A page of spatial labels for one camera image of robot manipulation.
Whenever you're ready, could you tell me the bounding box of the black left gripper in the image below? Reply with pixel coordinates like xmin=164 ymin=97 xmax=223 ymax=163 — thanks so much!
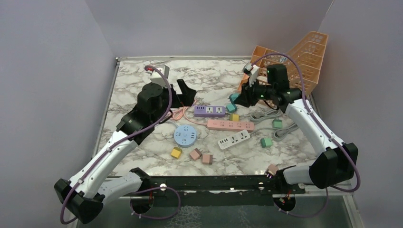
xmin=152 ymin=79 xmax=196 ymax=124

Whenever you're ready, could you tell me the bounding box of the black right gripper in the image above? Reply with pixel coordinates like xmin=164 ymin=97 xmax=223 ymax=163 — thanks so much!
xmin=234 ymin=77 xmax=275 ymax=107

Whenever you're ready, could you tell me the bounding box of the dark teal plug adapter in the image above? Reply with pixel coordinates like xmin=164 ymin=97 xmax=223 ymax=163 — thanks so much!
xmin=229 ymin=93 xmax=239 ymax=104

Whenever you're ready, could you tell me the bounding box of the yellow plug adapter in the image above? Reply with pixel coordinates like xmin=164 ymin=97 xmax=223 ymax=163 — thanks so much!
xmin=171 ymin=147 xmax=182 ymax=159
xmin=229 ymin=114 xmax=240 ymax=121

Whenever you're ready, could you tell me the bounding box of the green plug adapter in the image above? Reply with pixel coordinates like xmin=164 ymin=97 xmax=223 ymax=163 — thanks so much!
xmin=272 ymin=119 xmax=283 ymax=129
xmin=260 ymin=138 xmax=273 ymax=148

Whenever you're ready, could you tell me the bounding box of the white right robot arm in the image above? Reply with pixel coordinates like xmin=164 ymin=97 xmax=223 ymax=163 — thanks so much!
xmin=235 ymin=63 xmax=358 ymax=193

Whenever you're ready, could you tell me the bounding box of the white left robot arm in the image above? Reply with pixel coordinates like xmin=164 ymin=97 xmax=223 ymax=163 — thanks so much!
xmin=54 ymin=79 xmax=197 ymax=225

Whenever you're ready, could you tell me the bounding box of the yellow plug adapter front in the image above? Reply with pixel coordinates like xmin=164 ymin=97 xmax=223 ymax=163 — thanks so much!
xmin=171 ymin=147 xmax=182 ymax=159

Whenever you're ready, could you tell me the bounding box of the pink plug adapter at edge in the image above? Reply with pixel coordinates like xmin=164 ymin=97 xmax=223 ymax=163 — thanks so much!
xmin=265 ymin=164 xmax=279 ymax=179

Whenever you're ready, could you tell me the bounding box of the purple power strip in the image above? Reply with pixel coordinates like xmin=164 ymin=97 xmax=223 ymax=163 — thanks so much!
xmin=193 ymin=105 xmax=226 ymax=118

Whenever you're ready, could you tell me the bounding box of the round blue power socket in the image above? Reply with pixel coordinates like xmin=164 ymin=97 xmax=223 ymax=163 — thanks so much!
xmin=173 ymin=125 xmax=197 ymax=148

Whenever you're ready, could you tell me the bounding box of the pink power strip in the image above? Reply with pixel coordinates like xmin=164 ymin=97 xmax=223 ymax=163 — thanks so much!
xmin=207 ymin=119 xmax=255 ymax=132

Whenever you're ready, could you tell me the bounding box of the white power strip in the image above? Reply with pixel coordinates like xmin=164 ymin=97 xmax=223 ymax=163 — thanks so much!
xmin=218 ymin=130 xmax=251 ymax=150

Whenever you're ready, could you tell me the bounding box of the orange plastic file rack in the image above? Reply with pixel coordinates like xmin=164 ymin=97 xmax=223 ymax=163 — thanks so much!
xmin=250 ymin=31 xmax=328 ymax=96

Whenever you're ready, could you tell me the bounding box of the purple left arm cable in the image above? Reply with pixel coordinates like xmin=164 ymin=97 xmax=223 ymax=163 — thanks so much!
xmin=59 ymin=65 xmax=182 ymax=225

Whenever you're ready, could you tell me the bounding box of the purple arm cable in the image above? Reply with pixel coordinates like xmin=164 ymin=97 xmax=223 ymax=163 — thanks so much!
xmin=250 ymin=52 xmax=362 ymax=219
xmin=59 ymin=65 xmax=182 ymax=225

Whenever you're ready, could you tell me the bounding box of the pink cable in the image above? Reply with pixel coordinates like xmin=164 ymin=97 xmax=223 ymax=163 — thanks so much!
xmin=171 ymin=99 xmax=209 ymax=127

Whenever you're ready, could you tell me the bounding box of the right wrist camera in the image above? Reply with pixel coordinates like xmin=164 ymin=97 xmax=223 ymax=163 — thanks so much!
xmin=242 ymin=63 xmax=259 ymax=86

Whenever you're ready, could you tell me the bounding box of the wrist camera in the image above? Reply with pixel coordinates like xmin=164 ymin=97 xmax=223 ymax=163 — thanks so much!
xmin=242 ymin=63 xmax=259 ymax=86
xmin=147 ymin=65 xmax=170 ymax=88

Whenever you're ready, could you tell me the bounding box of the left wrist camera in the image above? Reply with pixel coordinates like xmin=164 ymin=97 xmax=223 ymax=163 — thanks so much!
xmin=147 ymin=65 xmax=170 ymax=88

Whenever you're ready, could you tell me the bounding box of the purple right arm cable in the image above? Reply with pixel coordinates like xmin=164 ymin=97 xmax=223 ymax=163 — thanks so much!
xmin=250 ymin=52 xmax=362 ymax=219

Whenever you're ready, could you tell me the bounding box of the grey cable of white strip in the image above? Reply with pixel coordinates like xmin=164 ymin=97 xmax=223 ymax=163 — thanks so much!
xmin=250 ymin=123 xmax=298 ymax=141

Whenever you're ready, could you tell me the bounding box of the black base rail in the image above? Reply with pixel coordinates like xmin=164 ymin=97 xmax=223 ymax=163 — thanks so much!
xmin=128 ymin=168 xmax=306 ymax=207

